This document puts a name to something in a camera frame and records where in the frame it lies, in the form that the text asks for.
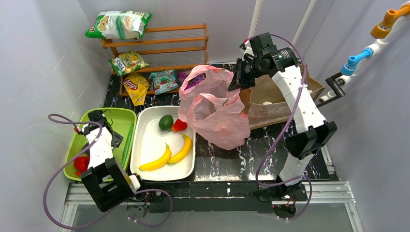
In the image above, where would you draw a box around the red bell pepper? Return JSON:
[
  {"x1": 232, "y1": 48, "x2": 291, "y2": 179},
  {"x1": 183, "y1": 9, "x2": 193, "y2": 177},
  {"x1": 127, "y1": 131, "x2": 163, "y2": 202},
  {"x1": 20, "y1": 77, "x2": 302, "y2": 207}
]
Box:
[{"x1": 73, "y1": 155, "x2": 90, "y2": 177}]

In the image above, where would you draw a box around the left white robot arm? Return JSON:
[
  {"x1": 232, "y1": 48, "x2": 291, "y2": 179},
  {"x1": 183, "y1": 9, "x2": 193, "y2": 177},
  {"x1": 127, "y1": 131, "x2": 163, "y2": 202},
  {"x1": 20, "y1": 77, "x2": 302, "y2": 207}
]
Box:
[{"x1": 81, "y1": 110, "x2": 141, "y2": 212}]

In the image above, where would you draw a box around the white PVC pipe frame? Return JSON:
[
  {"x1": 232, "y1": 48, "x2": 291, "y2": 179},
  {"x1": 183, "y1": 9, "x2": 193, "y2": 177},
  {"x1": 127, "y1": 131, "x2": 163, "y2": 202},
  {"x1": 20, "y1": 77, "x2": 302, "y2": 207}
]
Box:
[{"x1": 249, "y1": 0, "x2": 410, "y2": 108}]

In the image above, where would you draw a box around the green plastic bin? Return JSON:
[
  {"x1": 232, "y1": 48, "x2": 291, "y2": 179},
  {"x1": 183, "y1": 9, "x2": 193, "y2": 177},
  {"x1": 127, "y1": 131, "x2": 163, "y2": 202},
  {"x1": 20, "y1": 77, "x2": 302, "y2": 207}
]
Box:
[{"x1": 65, "y1": 107, "x2": 137, "y2": 171}]

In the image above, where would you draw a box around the green yellow snack bag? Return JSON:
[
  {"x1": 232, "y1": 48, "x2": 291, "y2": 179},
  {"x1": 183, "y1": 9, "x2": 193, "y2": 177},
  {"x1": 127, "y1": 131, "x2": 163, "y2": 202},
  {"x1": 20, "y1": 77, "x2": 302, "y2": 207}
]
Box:
[{"x1": 108, "y1": 51, "x2": 149, "y2": 76}]

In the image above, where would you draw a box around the green avocado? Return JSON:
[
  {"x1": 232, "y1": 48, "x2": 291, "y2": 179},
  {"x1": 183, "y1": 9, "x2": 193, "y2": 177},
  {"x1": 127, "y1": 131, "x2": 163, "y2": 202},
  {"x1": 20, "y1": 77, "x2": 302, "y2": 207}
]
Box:
[{"x1": 158, "y1": 115, "x2": 174, "y2": 131}]

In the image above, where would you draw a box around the brown burlap tote bag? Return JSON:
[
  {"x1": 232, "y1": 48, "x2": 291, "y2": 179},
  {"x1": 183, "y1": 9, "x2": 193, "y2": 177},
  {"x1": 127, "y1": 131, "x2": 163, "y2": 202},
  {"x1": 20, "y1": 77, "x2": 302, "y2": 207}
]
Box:
[{"x1": 240, "y1": 66, "x2": 326, "y2": 132}]

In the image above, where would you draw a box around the long green cucumber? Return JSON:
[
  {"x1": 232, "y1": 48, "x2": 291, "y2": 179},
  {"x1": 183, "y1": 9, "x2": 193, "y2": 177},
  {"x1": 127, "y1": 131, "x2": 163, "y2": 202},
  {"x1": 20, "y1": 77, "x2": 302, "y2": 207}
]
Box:
[{"x1": 121, "y1": 123, "x2": 134, "y2": 168}]

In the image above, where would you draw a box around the black pipe clamp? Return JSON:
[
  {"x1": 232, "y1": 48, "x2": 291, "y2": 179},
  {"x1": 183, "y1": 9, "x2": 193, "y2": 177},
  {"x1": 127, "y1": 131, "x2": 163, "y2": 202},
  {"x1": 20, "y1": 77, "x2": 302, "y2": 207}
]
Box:
[{"x1": 316, "y1": 72, "x2": 346, "y2": 108}]

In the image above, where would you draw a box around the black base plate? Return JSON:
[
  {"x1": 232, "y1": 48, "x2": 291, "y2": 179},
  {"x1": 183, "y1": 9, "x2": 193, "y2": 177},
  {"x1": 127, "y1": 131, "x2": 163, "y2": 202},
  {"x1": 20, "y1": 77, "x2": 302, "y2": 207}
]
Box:
[{"x1": 117, "y1": 179, "x2": 309, "y2": 215}]

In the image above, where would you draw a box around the red strawberry toy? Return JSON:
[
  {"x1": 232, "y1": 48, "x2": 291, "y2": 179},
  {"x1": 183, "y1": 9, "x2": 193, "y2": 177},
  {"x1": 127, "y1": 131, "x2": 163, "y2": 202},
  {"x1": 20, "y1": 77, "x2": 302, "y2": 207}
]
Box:
[{"x1": 171, "y1": 119, "x2": 188, "y2": 132}]

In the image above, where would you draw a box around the yellow Lays chips bag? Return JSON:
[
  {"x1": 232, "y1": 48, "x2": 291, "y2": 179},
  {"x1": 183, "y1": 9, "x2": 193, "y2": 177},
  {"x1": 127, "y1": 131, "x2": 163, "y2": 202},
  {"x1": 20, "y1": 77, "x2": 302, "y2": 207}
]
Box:
[{"x1": 123, "y1": 73, "x2": 150, "y2": 106}]

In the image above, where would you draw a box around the wooden shelf rack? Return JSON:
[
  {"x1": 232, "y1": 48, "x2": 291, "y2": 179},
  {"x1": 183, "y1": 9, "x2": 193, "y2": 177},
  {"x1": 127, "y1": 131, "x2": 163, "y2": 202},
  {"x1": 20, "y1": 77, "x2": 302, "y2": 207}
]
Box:
[{"x1": 101, "y1": 23, "x2": 210, "y2": 97}]

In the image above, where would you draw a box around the pink plastic grocery bag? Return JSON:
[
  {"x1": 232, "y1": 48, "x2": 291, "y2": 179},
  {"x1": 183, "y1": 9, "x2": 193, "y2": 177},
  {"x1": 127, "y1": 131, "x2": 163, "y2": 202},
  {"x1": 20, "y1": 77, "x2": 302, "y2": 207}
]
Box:
[{"x1": 178, "y1": 65, "x2": 250, "y2": 150}]

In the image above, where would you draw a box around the lower left yellow banana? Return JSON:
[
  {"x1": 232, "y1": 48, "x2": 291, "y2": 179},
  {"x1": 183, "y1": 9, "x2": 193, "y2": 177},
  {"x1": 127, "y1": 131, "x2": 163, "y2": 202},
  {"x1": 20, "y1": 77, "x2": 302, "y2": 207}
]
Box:
[{"x1": 139, "y1": 144, "x2": 172, "y2": 171}]

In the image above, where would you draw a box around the green white chips bag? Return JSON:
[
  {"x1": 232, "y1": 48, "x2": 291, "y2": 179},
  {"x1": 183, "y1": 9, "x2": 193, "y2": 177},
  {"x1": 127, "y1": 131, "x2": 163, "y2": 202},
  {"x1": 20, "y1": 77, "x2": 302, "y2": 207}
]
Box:
[{"x1": 85, "y1": 11, "x2": 152, "y2": 40}]

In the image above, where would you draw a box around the yellow banana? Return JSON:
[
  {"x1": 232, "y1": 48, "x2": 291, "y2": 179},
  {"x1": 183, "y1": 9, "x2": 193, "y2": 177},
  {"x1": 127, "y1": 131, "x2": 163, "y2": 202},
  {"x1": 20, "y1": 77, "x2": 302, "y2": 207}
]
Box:
[
  {"x1": 167, "y1": 134, "x2": 193, "y2": 164},
  {"x1": 139, "y1": 144, "x2": 172, "y2": 171}
]

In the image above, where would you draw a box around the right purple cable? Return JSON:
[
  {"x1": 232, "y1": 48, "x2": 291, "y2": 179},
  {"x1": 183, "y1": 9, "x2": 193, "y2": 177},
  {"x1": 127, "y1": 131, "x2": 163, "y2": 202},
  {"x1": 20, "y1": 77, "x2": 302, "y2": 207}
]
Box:
[{"x1": 247, "y1": 33, "x2": 313, "y2": 221}]

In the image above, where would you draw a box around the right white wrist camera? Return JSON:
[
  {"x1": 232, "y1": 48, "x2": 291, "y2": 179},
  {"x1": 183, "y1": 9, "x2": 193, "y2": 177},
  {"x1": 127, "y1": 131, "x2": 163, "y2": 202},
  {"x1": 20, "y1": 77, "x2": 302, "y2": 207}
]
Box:
[{"x1": 239, "y1": 39, "x2": 254, "y2": 61}]

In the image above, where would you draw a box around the teal candy packet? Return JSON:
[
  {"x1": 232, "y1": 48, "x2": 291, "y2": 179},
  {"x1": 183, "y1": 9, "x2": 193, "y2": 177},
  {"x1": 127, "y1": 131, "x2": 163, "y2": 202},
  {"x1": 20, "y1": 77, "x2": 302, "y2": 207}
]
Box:
[{"x1": 150, "y1": 70, "x2": 179, "y2": 95}]

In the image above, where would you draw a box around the purple grape candy packet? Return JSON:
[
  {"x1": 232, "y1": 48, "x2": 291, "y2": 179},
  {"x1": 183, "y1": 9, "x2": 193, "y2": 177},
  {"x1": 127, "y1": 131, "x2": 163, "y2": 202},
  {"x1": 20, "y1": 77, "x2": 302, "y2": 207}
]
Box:
[{"x1": 177, "y1": 71, "x2": 206, "y2": 90}]

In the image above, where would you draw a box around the right yellow banana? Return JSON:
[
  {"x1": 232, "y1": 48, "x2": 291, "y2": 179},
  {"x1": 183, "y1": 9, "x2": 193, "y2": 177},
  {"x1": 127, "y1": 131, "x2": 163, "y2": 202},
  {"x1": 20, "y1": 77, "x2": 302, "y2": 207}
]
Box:
[{"x1": 167, "y1": 134, "x2": 193, "y2": 164}]

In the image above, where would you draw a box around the white rectangular tray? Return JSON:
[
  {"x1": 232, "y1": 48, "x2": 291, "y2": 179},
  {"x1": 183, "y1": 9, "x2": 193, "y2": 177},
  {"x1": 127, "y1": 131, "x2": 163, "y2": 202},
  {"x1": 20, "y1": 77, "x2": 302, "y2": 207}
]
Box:
[{"x1": 130, "y1": 105, "x2": 196, "y2": 181}]

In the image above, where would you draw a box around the orange pipe valve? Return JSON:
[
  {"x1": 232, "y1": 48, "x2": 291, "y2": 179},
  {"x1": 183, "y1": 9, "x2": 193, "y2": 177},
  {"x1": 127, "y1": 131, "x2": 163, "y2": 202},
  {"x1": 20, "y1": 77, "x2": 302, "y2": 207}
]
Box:
[{"x1": 370, "y1": 10, "x2": 402, "y2": 39}]

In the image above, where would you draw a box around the blue pipe valve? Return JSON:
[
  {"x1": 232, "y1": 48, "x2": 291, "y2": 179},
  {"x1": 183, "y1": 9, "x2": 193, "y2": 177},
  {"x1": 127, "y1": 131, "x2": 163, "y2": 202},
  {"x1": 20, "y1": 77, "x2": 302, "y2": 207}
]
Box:
[{"x1": 341, "y1": 48, "x2": 373, "y2": 76}]

